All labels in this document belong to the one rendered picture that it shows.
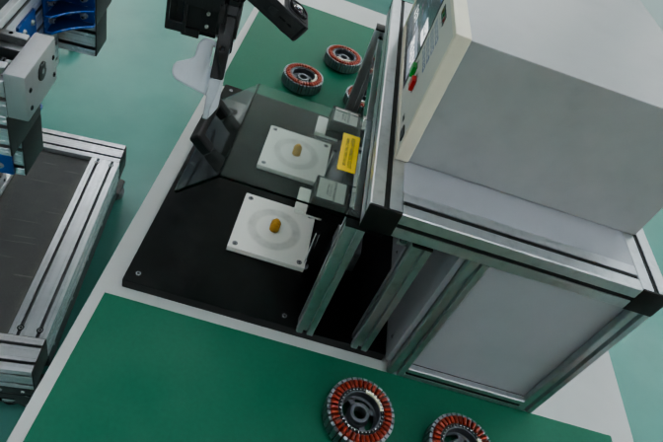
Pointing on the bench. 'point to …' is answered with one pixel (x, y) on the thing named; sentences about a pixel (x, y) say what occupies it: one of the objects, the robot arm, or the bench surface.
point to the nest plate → (252, 221)
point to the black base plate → (159, 285)
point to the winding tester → (539, 89)
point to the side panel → (509, 337)
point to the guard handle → (207, 128)
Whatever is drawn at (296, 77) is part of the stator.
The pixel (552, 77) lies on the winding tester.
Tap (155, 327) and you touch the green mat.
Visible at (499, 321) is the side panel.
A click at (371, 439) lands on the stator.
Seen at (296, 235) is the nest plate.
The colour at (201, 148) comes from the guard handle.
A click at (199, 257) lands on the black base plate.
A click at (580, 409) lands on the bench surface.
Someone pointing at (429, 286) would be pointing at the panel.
